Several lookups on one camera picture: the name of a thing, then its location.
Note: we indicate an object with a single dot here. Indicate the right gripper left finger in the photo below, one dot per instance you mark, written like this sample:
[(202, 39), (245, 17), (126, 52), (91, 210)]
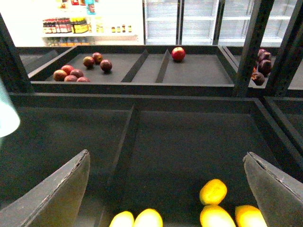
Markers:
[(55, 202)]

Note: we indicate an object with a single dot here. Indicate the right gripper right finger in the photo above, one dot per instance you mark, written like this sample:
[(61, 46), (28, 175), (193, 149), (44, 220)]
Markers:
[(279, 196)]

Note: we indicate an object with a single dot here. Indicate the yellow lemon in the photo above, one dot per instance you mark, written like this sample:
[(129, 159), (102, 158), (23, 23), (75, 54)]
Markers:
[(148, 218), (215, 216), (213, 192), (249, 216), (122, 219)]

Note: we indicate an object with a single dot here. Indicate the black lower display tray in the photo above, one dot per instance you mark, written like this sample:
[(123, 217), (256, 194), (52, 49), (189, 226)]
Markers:
[(145, 151)]

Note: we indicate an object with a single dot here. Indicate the black display tray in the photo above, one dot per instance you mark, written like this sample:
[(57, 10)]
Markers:
[(145, 151), (142, 70)]

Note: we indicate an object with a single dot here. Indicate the dark purple fruit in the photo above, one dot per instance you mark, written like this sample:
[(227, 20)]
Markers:
[(258, 78), (265, 67), (264, 55)]

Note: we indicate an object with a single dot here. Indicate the passion fruit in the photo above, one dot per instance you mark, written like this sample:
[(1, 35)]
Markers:
[(70, 78), (77, 72), (88, 62), (106, 65), (67, 68), (97, 57), (83, 79), (59, 75)]

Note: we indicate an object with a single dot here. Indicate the black upper display tray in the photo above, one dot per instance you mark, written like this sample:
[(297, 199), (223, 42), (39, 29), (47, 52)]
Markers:
[(142, 70)]

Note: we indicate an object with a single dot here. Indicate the red apple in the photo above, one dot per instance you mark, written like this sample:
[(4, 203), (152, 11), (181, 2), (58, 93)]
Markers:
[(178, 54)]

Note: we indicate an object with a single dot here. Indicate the white goods shelf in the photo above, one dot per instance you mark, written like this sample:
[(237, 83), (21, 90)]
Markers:
[(92, 22)]

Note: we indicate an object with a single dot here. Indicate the glass door fridges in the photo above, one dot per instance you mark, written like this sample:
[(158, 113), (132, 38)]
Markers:
[(197, 22)]

